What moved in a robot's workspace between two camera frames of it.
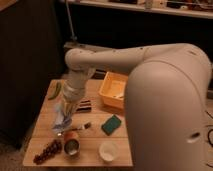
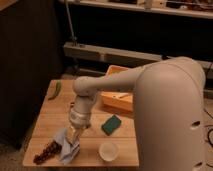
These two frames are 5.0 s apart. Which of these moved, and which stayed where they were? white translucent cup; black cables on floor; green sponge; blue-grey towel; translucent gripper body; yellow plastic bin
Moved: blue-grey towel; translucent gripper body
Stayed: green sponge; yellow plastic bin; black cables on floor; white translucent cup
